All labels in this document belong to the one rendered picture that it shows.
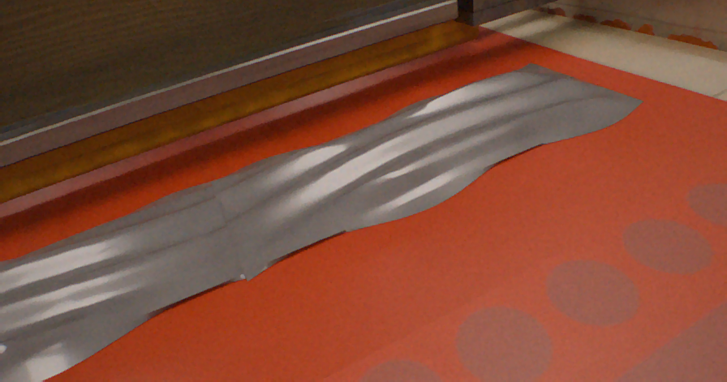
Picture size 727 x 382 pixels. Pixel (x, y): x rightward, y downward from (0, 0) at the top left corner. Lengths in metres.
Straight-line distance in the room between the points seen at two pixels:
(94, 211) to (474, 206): 0.16
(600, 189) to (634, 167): 0.02
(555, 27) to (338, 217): 0.22
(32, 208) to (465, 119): 0.21
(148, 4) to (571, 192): 0.18
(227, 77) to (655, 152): 0.18
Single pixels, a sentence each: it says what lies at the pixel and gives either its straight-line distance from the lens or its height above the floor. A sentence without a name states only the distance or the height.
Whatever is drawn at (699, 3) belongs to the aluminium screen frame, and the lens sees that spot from 0.30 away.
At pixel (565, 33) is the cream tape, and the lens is 0.32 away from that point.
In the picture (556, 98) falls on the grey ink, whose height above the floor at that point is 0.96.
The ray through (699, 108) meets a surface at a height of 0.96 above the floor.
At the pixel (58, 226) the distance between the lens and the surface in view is 0.23.
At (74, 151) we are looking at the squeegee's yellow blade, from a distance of 0.25.
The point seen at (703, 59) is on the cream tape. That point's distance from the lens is 0.28.
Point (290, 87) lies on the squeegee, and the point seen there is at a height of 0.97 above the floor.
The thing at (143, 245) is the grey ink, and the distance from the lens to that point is 0.18.
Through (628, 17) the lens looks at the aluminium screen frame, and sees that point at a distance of 0.32.
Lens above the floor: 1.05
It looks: 33 degrees down
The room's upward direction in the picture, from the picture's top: 12 degrees counter-clockwise
